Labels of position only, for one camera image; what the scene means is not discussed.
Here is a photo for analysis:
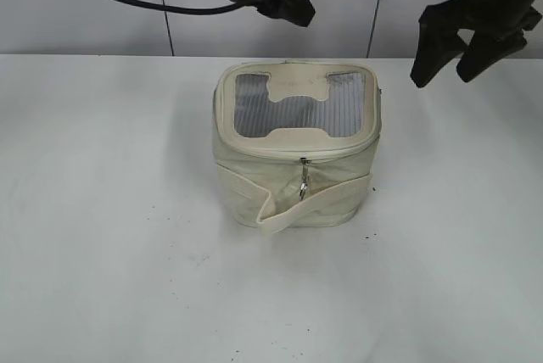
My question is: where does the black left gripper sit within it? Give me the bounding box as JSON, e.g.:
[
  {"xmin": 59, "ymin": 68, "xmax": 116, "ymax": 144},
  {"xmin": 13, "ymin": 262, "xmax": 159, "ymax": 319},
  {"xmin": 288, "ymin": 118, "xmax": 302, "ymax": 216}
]
[{"xmin": 255, "ymin": 0, "xmax": 316, "ymax": 27}]

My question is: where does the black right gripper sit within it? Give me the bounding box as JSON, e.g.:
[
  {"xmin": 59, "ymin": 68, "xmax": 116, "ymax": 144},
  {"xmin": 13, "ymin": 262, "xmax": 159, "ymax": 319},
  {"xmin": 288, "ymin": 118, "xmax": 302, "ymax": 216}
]
[{"xmin": 411, "ymin": 0, "xmax": 528, "ymax": 88}]

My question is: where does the cream canvas zipper bag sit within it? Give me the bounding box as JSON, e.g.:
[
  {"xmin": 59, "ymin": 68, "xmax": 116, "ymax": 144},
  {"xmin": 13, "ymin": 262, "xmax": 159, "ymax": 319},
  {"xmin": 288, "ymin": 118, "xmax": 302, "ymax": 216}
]
[{"xmin": 213, "ymin": 61, "xmax": 382, "ymax": 233}]

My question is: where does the silver ring zipper pull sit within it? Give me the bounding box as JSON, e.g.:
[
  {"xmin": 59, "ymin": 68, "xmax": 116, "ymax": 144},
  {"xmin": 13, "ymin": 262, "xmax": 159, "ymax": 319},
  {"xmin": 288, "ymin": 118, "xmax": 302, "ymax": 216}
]
[{"xmin": 299, "ymin": 158, "xmax": 311, "ymax": 201}]

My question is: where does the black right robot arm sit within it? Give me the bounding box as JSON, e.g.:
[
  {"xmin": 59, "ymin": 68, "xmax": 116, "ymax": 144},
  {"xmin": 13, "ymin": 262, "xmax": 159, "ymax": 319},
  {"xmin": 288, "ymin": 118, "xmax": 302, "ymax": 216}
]
[{"xmin": 411, "ymin": 0, "xmax": 542, "ymax": 88}]

